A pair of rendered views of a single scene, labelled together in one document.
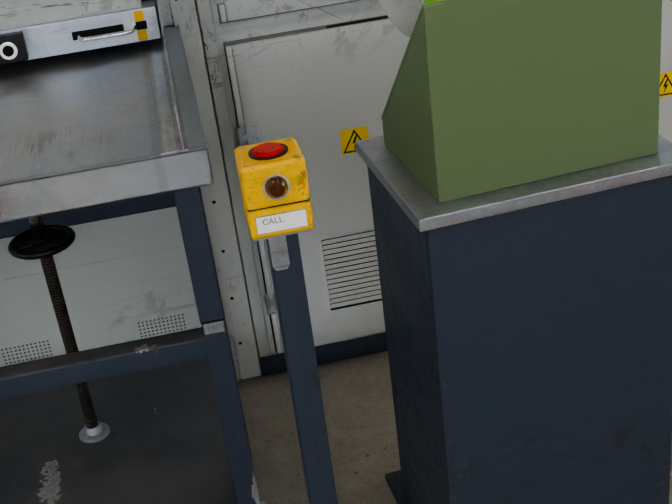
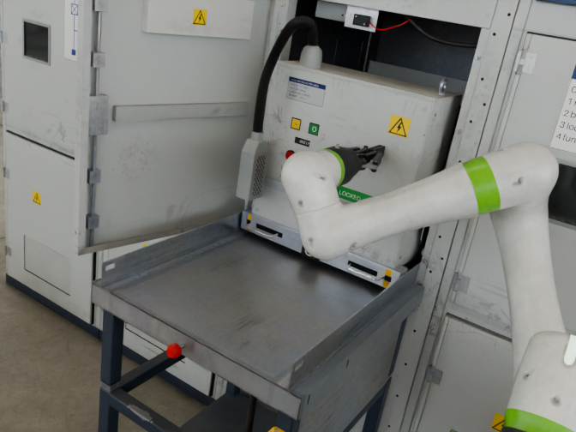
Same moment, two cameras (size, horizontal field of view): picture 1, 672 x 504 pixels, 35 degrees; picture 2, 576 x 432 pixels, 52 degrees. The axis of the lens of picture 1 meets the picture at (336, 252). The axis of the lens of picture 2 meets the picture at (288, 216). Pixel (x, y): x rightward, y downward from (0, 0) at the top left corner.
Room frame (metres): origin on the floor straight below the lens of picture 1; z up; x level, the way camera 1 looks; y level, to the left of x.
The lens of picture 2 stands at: (0.60, -0.35, 1.59)
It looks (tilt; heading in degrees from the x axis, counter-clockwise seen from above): 21 degrees down; 38
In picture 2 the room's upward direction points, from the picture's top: 9 degrees clockwise
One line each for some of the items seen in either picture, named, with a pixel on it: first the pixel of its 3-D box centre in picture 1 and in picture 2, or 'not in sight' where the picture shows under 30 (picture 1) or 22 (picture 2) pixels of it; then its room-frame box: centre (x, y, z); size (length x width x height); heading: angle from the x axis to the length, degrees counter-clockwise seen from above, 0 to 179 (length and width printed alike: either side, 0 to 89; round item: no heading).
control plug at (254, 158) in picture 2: not in sight; (253, 168); (1.82, 0.74, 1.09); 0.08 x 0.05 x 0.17; 8
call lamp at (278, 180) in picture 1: (277, 188); not in sight; (1.18, 0.06, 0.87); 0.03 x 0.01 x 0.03; 97
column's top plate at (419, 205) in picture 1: (514, 154); not in sight; (1.49, -0.29, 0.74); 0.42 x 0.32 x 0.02; 101
